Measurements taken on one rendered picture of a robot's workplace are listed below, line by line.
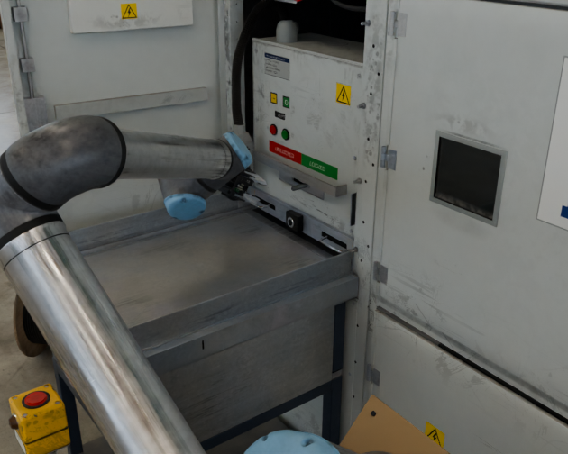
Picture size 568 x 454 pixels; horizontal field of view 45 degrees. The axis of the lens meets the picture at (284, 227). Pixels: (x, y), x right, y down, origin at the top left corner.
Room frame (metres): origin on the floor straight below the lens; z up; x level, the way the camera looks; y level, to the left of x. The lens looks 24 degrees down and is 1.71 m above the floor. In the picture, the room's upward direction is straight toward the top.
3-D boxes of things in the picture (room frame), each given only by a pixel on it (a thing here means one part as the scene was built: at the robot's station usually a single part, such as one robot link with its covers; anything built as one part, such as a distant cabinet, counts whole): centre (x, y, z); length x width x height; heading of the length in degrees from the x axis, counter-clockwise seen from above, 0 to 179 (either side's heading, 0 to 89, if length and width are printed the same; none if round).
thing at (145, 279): (1.63, 0.26, 0.82); 0.68 x 0.62 x 0.06; 127
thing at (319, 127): (1.86, -0.05, 1.15); 0.48 x 0.01 x 0.48; 37
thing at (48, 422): (1.01, 0.46, 0.85); 0.08 x 0.08 x 0.10; 37
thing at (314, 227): (1.87, -0.06, 0.89); 0.54 x 0.05 x 0.06; 37
